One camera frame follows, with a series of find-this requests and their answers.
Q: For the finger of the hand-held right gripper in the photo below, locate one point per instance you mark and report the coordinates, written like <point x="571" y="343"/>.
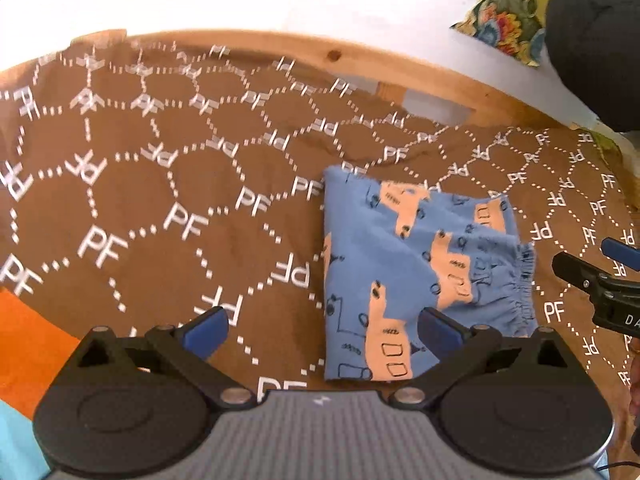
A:
<point x="619" y="249"/>
<point x="575" y="267"/>

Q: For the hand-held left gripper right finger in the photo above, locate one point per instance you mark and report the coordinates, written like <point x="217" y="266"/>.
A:
<point x="438" y="332"/>

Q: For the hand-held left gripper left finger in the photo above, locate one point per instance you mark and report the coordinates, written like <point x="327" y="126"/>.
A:
<point x="207" y="332"/>

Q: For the blue pants with orange print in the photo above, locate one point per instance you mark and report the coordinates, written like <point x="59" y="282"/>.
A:
<point x="405" y="270"/>

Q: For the brown printed blanket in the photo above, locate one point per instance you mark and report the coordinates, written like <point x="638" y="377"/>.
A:
<point x="165" y="195"/>

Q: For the orange cloth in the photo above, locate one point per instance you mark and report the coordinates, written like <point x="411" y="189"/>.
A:
<point x="30" y="340"/>

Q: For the black bulky object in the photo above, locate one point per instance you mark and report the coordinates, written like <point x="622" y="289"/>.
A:
<point x="595" y="45"/>

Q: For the light blue cloth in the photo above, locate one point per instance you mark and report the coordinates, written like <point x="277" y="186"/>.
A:
<point x="17" y="440"/>

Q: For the floral pillow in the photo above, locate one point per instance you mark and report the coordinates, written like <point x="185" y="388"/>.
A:
<point x="510" y="5"/>

